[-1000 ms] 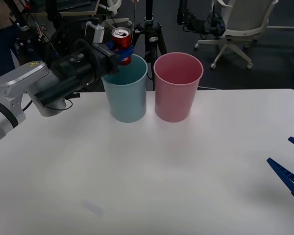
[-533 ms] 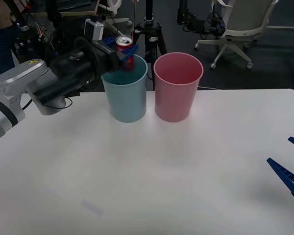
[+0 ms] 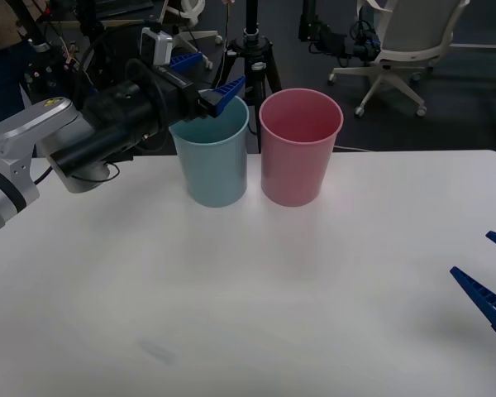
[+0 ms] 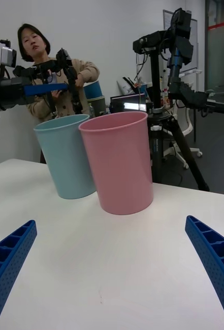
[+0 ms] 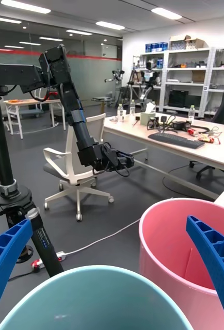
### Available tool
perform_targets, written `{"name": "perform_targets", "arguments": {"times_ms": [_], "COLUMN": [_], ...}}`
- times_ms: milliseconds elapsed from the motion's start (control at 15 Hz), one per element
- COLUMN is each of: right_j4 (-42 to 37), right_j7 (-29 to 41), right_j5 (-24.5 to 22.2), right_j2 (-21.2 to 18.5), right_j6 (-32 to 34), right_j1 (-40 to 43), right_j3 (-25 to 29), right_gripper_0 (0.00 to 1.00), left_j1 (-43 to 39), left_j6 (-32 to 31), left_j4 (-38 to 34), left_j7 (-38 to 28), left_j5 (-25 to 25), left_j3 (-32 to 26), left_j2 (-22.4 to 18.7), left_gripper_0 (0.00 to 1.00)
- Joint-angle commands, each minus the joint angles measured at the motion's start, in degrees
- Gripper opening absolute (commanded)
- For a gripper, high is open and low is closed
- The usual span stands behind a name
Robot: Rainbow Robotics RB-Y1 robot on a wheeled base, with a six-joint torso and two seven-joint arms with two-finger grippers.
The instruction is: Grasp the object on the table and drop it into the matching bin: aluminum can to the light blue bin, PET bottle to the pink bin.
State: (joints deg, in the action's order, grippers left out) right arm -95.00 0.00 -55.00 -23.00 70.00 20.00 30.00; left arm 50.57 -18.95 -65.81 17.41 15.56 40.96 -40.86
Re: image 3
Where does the pale blue plastic bin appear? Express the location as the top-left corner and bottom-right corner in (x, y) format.
(168, 95), (250, 208)

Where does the black equipment with cables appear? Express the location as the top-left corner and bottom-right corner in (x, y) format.
(298, 0), (382, 68)

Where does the wooden desk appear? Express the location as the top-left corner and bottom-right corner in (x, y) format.
(45, 0), (171, 31)

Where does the large white office chair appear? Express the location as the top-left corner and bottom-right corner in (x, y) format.
(327, 0), (470, 120)

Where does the black tripod with silver collar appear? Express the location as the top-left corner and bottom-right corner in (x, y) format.
(18, 0), (96, 108)

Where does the small white office chair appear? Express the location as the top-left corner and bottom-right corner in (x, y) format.
(165, 0), (224, 70)

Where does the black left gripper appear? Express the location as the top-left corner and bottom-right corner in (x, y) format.
(151, 51), (247, 124)

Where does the pink plastic bin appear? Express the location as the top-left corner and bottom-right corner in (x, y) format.
(258, 88), (344, 208)

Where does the black camera tripod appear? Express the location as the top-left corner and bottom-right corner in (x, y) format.
(211, 0), (283, 155)

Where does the person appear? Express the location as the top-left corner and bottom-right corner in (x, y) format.
(0, 0), (36, 129)

